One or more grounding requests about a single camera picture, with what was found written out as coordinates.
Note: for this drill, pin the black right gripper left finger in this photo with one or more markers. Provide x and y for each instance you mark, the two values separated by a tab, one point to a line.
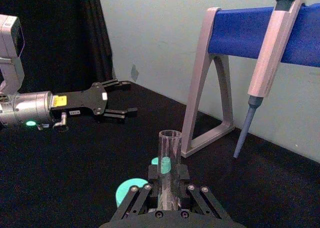
136	200

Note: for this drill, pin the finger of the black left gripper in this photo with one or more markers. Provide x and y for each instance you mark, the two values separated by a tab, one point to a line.
115	84
120	114

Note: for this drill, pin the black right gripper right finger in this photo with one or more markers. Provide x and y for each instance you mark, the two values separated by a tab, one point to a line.
206	201

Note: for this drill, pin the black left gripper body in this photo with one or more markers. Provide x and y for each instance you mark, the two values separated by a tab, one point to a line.
82	100

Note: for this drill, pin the clear plastic tube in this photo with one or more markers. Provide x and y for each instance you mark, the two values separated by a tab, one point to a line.
169	148

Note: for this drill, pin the large teal round piece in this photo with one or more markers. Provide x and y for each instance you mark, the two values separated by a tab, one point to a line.
126	189

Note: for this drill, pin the small teal round piece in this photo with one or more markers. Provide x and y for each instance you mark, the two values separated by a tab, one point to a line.
165	166

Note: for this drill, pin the black table cloth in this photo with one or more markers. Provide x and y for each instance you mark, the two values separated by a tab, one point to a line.
75	168

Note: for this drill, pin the black curtain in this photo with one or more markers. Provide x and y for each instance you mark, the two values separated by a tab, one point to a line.
62	33

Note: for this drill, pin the grey stand with blue bar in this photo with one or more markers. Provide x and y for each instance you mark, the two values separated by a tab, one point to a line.
240	30

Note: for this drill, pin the grey pipette with blue tip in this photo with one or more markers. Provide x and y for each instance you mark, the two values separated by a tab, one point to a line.
270	53

